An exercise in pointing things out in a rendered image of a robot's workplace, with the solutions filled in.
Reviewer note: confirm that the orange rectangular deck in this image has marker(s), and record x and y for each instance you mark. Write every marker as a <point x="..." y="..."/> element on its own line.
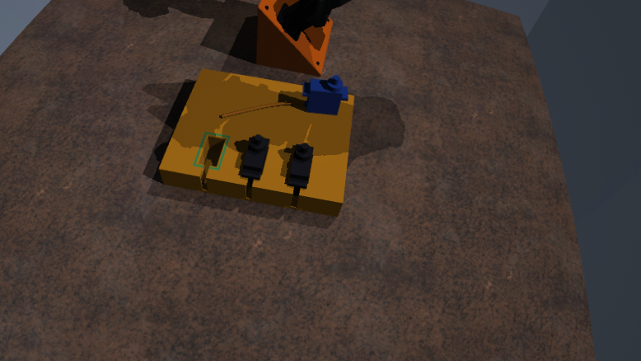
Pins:
<point x="279" y="155"/>

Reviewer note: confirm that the blue micro servo with cable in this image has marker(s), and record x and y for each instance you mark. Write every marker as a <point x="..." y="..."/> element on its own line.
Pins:
<point x="323" y="97"/>

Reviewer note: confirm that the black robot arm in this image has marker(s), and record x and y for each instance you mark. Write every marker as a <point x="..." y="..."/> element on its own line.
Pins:
<point x="305" y="13"/>

